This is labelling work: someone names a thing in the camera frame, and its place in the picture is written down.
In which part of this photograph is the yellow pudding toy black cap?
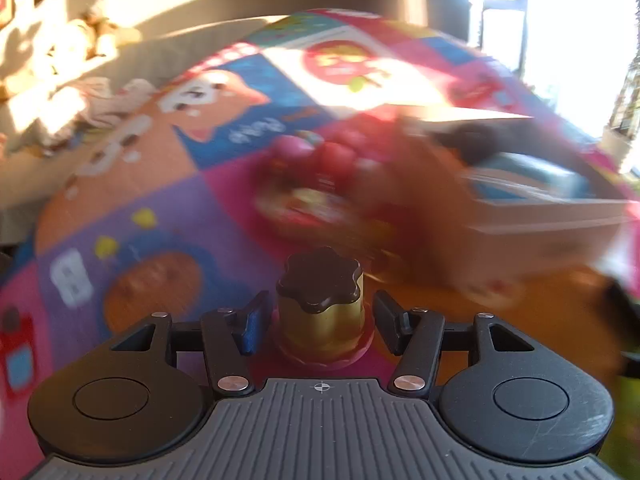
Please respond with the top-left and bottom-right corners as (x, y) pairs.
(271, 246), (375, 367)

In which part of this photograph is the red pink blurred toy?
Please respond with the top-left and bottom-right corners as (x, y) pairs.
(252, 130), (396, 246)

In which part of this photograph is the white cardboard box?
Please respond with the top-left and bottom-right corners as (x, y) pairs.
(400, 107), (636, 306)

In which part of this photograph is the colourful cartoon play mat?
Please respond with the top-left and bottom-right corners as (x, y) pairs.
(0, 7), (640, 480)

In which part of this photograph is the blue white plastic packet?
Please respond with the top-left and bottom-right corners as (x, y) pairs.
(470, 152), (596, 201)

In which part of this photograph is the white patterned cloth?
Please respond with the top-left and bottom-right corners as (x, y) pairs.
(75, 77), (161, 126)

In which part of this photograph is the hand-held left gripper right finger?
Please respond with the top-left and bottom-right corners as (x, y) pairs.
(372, 290), (538, 395)

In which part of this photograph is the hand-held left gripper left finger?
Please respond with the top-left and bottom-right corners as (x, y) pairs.
(110, 290), (271, 395)

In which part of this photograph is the white ribbed plant pot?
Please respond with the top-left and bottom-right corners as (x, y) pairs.
(600, 125), (640, 171)

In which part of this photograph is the dark window frame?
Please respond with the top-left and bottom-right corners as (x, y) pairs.
(467, 0), (640, 126)

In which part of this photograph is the white plush toy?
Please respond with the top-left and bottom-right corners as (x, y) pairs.
(45, 20), (96, 76)

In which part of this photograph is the black plush toy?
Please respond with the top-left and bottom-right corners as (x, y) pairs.
(435, 122), (546, 168)

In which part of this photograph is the yellow plush toy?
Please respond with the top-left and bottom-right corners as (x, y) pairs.
(82, 2), (141, 58)

